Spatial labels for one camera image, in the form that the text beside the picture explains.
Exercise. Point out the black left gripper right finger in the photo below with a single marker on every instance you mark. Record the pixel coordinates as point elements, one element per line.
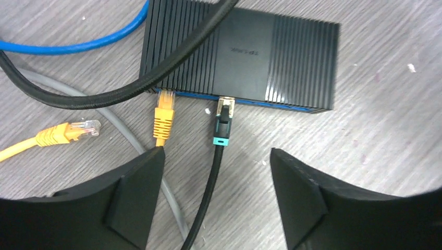
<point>319,211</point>

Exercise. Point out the black blue network switch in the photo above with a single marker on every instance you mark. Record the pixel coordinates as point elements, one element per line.
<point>263,59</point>

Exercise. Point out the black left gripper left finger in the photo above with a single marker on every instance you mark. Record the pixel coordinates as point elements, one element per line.
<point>112,211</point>

